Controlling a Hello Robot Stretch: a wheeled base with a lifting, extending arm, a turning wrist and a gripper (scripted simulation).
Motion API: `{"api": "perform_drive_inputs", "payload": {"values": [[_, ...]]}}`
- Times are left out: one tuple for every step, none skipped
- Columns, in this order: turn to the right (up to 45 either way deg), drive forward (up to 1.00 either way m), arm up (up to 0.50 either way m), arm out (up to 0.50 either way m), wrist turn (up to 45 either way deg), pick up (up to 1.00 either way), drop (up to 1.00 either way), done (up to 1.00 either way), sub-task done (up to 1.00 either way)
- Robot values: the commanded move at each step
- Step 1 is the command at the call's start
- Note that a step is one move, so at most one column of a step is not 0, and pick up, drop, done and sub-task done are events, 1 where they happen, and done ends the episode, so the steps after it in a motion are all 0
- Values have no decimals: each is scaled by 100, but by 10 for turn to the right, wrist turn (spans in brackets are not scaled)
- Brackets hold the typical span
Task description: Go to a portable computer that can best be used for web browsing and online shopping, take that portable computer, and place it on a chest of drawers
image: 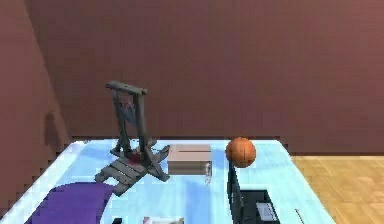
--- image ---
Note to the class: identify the beige cardboard box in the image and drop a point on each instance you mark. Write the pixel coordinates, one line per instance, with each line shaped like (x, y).
(189, 159)

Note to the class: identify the orange basketball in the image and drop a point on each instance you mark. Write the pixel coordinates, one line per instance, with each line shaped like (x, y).
(240, 152)

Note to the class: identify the small silver key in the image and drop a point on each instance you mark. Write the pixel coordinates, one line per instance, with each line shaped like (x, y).
(208, 173)

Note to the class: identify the light blue bed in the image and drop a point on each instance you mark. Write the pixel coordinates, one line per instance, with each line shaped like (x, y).
(186, 196)

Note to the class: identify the black laptop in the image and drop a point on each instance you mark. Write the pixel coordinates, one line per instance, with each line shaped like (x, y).
(248, 205)

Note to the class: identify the pale flat book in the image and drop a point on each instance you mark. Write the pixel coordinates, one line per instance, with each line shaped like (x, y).
(163, 220)

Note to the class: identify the small black object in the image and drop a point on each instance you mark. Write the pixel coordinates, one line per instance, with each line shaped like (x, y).
(116, 221)

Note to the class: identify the thin dark pencil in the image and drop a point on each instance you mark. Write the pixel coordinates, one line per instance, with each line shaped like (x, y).
(299, 216)

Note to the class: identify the purple cloth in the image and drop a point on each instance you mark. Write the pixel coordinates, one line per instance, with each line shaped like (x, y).
(71, 205)

